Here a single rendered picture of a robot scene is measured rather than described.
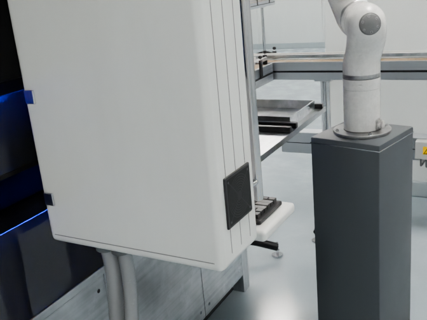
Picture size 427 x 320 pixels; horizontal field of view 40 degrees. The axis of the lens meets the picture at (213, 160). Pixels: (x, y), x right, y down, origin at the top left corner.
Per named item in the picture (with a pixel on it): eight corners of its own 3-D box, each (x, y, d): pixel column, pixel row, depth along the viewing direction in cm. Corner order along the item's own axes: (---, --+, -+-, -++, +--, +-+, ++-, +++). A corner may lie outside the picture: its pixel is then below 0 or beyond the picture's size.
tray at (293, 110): (204, 122, 217) (204, 113, 216) (235, 106, 239) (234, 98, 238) (290, 126, 201) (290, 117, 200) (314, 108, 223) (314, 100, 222)
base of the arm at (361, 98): (401, 127, 195) (401, 72, 190) (375, 141, 182) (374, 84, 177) (351, 121, 208) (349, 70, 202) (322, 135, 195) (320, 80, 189)
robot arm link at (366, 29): (375, 72, 195) (375, -1, 188) (390, 82, 177) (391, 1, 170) (339, 75, 195) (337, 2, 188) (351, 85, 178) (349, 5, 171)
